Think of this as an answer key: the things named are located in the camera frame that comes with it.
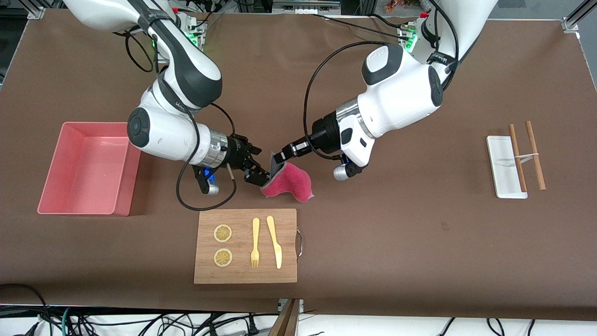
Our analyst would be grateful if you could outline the red cloth with grey back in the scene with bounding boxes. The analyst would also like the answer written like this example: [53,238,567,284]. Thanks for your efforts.
[260,151,314,203]

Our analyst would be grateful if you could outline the yellow plastic fork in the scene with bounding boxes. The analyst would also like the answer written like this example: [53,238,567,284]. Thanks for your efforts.
[250,218,260,268]

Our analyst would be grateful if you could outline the yellow plastic knife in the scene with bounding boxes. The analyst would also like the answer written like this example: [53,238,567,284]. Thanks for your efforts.
[266,216,283,270]

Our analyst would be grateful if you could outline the wooden cutting board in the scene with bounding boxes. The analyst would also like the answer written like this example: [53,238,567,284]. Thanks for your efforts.
[194,209,298,284]

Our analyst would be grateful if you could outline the grey power strip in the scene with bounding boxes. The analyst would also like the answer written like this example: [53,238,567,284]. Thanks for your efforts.
[273,0,341,14]

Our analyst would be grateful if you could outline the pink plastic bin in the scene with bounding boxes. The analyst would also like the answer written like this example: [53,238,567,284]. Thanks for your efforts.
[37,122,142,217]

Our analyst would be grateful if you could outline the white rectangular tray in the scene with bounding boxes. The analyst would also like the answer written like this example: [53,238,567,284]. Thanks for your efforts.
[486,135,528,199]

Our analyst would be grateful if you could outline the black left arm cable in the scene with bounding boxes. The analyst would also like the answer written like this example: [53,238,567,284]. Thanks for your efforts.
[303,0,460,161]

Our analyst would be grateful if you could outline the long black table cable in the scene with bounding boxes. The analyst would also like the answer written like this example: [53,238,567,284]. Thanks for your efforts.
[312,13,406,41]

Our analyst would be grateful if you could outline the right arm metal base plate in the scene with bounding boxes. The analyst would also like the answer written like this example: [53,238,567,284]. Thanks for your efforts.
[184,16,207,52]

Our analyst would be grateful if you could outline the small metal bracket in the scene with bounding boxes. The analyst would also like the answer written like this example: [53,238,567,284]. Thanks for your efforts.
[278,299,305,314]

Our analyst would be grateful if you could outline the black base cable bundle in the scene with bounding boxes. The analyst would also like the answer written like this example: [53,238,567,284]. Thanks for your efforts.
[184,0,222,29]

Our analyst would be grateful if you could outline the black floor cable loop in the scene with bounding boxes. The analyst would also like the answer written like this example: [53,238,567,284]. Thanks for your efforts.
[0,283,52,336]

